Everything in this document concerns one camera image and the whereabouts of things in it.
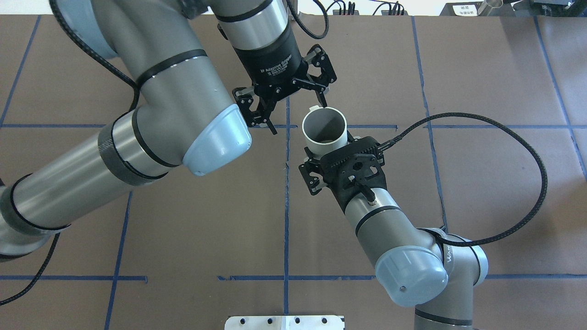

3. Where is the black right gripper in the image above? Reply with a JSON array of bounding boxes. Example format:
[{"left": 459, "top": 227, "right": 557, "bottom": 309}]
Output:
[{"left": 298, "top": 130, "right": 387, "bottom": 212}]

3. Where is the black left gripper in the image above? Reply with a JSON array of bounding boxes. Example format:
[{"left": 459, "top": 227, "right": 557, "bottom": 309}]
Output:
[{"left": 232, "top": 31, "right": 337, "bottom": 134}]

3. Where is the white ribbed HOME mug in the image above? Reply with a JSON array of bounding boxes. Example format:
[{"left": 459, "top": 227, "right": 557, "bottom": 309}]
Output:
[{"left": 302, "top": 105, "right": 348, "bottom": 158}]

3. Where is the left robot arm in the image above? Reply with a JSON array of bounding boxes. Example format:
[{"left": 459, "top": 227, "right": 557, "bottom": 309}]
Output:
[{"left": 1, "top": 0, "right": 336, "bottom": 262}]

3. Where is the metal cup on desk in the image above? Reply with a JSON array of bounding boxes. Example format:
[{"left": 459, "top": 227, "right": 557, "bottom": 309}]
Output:
[{"left": 477, "top": 0, "right": 504, "bottom": 17}]

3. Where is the black power strip left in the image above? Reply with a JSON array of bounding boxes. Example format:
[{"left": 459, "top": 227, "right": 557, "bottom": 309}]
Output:
[{"left": 326, "top": 0, "right": 359, "bottom": 16}]

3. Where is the brown paper table cover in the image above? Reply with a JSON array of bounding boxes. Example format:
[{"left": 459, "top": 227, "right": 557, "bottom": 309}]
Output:
[{"left": 1, "top": 15, "right": 586, "bottom": 330}]

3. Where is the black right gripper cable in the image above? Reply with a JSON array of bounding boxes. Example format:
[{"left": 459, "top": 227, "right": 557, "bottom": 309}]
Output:
[{"left": 362, "top": 112, "right": 548, "bottom": 248}]

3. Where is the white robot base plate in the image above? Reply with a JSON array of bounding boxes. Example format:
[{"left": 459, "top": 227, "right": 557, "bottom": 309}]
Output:
[{"left": 224, "top": 315, "right": 346, "bottom": 330}]

